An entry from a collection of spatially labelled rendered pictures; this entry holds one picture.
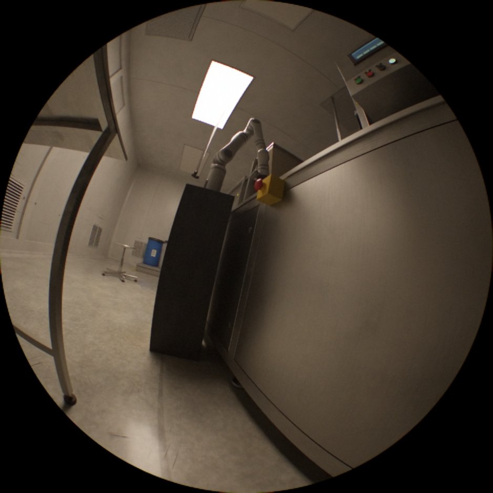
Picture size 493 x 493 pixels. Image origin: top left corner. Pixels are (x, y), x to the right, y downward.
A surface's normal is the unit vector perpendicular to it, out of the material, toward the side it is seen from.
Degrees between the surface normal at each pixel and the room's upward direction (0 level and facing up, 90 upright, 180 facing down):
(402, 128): 90
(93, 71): 180
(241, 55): 180
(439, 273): 90
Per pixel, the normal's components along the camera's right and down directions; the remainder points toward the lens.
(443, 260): -0.88, -0.25
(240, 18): -0.21, 0.96
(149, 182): 0.43, -0.06
